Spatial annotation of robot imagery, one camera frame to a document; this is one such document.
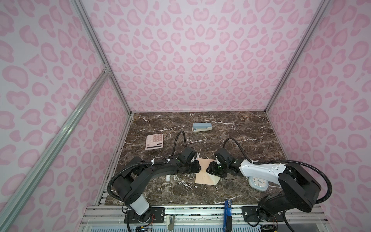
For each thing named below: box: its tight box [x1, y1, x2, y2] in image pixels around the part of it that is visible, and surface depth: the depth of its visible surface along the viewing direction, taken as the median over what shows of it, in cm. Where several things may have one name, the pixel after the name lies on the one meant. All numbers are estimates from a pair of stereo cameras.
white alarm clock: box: [248, 176, 269, 192], surface depth 82 cm
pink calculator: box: [144, 133, 164, 150], surface depth 102 cm
